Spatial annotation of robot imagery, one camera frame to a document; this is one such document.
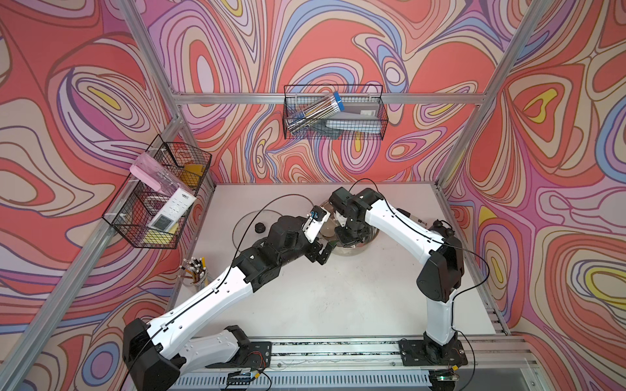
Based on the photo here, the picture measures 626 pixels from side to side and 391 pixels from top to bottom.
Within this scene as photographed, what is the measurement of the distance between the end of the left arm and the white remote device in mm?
373

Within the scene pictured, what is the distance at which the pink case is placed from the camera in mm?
674

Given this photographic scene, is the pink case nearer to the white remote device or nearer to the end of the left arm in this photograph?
the white remote device

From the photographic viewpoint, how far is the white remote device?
2.27 ft

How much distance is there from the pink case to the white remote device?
50mm

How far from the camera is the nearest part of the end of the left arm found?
2.03 feet

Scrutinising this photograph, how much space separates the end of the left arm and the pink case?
1.52ft

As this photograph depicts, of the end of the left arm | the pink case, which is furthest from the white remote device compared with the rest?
the end of the left arm
